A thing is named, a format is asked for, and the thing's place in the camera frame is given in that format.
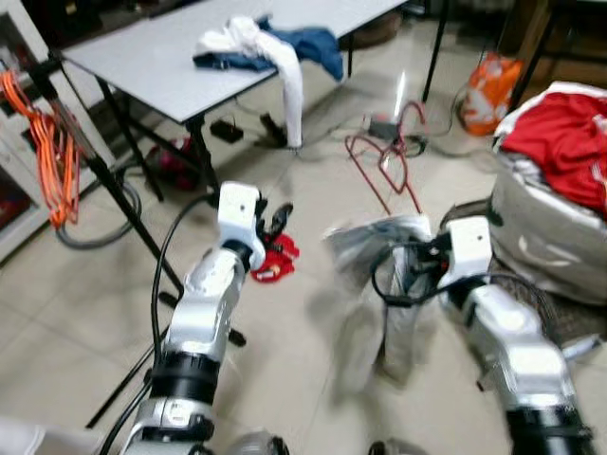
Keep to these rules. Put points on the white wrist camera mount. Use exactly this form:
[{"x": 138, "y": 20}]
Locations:
[
  {"x": 469, "y": 248},
  {"x": 237, "y": 213}
]

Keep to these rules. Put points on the grey right robot leg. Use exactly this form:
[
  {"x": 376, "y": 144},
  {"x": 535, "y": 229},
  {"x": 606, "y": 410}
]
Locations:
[{"x": 394, "y": 447}]

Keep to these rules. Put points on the red vacuum cleaner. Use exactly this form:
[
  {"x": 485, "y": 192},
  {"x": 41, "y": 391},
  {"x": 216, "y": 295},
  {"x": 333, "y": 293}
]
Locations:
[{"x": 175, "y": 166}]

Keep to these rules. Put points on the brown round basket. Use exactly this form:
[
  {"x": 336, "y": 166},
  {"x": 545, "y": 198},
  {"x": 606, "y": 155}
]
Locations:
[{"x": 379, "y": 28}]

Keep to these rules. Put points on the brown plaid chair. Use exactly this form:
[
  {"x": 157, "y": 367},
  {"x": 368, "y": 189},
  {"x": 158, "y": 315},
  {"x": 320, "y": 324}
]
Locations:
[{"x": 569, "y": 318}]

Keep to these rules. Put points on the black frame desk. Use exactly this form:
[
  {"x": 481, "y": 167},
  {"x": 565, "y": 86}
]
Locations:
[{"x": 569, "y": 28}]

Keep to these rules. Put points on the red cloth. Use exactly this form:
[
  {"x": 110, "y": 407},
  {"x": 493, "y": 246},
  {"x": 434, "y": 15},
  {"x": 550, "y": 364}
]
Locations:
[{"x": 275, "y": 258}]

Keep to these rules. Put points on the white glass door cabinet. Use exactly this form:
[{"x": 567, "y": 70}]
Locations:
[{"x": 19, "y": 57}]

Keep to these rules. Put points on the black charger brick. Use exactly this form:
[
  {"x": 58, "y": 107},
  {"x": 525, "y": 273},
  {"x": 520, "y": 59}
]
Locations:
[{"x": 275, "y": 131}]

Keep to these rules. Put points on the orange printed bag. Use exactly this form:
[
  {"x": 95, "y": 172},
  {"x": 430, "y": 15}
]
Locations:
[{"x": 491, "y": 95}]

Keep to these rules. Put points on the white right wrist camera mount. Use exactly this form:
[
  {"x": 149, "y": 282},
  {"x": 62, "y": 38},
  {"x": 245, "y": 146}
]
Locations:
[{"x": 469, "y": 248}]

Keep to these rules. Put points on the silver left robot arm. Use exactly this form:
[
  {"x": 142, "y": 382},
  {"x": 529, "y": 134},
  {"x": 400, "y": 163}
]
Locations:
[{"x": 204, "y": 303}]

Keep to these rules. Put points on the white laundry bag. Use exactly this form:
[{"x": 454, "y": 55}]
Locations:
[{"x": 541, "y": 256}]

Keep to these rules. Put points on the white long sleeve garment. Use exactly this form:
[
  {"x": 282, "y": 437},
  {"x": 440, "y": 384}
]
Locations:
[{"x": 289, "y": 85}]

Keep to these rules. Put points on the white jeans black stitching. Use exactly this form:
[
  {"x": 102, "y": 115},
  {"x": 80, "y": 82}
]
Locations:
[{"x": 375, "y": 237}]

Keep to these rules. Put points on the orange hanger bunch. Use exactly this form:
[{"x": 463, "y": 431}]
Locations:
[{"x": 52, "y": 152}]

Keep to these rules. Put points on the white table black legs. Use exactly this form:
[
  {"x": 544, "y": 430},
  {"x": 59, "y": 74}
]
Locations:
[{"x": 152, "y": 57}]

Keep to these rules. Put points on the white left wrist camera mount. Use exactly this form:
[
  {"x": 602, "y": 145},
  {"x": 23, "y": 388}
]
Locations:
[{"x": 237, "y": 213}]

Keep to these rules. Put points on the black metal clothes rack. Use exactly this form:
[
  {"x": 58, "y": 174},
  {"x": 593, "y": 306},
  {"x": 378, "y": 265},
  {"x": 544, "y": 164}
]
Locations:
[{"x": 122, "y": 204}]

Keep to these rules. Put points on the grey power box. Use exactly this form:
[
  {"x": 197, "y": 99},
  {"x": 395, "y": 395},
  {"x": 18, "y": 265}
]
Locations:
[{"x": 384, "y": 128}]

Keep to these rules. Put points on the red sports garment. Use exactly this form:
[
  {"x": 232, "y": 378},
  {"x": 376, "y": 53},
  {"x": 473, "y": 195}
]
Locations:
[{"x": 560, "y": 142}]

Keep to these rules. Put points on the black power adapter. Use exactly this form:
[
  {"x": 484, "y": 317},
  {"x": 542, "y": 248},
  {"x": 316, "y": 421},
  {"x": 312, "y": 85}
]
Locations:
[{"x": 228, "y": 131}]

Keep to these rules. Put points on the blue jeans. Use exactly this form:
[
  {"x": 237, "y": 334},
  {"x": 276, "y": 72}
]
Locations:
[{"x": 318, "y": 47}]

